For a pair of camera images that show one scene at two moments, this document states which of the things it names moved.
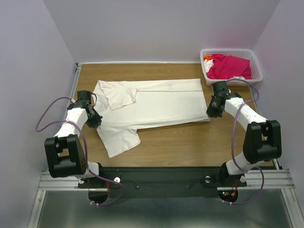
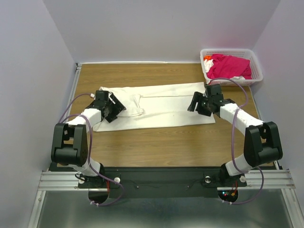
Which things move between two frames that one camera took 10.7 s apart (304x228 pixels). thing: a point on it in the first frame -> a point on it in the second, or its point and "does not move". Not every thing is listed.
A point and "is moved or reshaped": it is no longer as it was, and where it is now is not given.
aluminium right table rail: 274,160 does not move
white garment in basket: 207,64 does not move
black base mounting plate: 162,182 does not move
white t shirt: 127,105 is moved or reshaped
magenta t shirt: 229,67 does not move
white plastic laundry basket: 224,65 does not move
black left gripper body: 94,119 -> 114,109
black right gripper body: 213,110 -> 203,106
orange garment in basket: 208,57 does not move
